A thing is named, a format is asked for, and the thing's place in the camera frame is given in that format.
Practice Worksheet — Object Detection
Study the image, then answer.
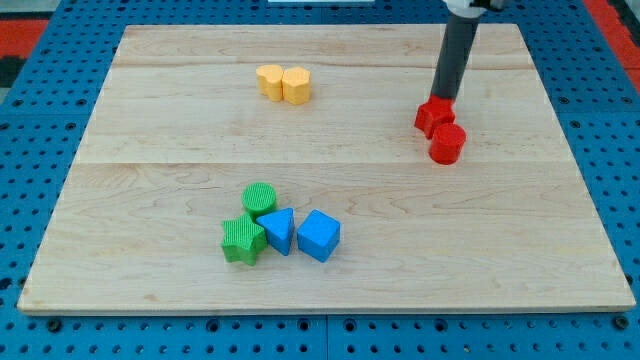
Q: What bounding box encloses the wooden board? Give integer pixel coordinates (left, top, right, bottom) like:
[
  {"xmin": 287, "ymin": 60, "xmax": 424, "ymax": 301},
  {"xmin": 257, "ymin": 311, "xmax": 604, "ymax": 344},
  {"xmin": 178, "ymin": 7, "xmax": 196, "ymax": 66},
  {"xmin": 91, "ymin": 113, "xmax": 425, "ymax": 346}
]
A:
[{"xmin": 18, "ymin": 24, "xmax": 635, "ymax": 316}]

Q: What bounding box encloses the red star block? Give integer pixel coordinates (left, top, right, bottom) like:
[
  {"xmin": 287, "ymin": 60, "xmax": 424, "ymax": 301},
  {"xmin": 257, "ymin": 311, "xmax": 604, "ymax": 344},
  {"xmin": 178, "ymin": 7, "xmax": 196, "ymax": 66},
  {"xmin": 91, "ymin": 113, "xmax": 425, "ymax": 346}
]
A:
[{"xmin": 414, "ymin": 95, "xmax": 456, "ymax": 139}]

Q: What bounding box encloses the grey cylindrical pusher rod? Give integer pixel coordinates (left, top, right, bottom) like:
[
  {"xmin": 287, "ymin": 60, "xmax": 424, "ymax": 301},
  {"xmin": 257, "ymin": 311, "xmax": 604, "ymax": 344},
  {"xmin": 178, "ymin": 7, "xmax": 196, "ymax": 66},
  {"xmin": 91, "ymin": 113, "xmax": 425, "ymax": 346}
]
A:
[{"xmin": 431, "ymin": 13, "xmax": 479, "ymax": 100}]

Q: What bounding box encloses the yellow hexagon block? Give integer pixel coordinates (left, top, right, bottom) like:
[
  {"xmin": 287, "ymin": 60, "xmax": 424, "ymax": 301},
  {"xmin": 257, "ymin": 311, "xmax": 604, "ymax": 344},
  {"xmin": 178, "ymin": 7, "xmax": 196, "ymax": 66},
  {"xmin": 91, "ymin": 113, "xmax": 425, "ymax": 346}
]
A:
[{"xmin": 282, "ymin": 67, "xmax": 311, "ymax": 105}]

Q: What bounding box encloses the green cylinder block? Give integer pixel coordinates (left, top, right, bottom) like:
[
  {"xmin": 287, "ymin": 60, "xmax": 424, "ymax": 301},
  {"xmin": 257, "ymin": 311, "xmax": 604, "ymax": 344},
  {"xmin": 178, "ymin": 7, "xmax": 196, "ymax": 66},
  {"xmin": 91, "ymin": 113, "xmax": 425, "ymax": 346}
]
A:
[{"xmin": 241, "ymin": 182, "xmax": 277, "ymax": 219}]

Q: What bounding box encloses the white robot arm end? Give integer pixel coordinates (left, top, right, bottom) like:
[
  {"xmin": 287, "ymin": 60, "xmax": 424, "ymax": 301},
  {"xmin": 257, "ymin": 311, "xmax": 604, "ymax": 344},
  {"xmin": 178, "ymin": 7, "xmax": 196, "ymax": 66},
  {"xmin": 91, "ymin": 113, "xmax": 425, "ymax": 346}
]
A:
[{"xmin": 443, "ymin": 0, "xmax": 511, "ymax": 19}]

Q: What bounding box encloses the blue triangle block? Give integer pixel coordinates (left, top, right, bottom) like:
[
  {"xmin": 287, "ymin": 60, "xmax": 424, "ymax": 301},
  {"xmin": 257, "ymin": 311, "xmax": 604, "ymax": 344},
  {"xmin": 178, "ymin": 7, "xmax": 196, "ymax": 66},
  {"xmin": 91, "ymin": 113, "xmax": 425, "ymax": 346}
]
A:
[{"xmin": 257, "ymin": 208, "xmax": 295, "ymax": 256}]

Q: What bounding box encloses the blue cube block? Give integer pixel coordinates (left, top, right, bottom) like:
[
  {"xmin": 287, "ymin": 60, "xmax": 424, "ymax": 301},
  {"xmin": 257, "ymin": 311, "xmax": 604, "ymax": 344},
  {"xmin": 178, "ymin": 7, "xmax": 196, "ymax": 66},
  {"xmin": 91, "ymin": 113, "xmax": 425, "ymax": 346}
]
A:
[{"xmin": 297, "ymin": 209, "xmax": 341, "ymax": 262}]

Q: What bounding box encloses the red cylinder block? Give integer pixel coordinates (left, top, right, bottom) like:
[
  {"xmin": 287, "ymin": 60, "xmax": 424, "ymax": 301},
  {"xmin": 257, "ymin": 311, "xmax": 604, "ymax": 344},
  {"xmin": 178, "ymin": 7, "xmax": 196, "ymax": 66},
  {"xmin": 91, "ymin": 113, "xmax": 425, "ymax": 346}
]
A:
[{"xmin": 429, "ymin": 123, "xmax": 466, "ymax": 165}]

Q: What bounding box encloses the green star block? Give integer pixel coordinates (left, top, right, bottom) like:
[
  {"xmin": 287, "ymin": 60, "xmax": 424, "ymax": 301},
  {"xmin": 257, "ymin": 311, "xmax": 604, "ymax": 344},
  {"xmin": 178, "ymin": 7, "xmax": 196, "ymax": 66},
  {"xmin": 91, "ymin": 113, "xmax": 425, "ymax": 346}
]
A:
[{"xmin": 221, "ymin": 213, "xmax": 268, "ymax": 266}]

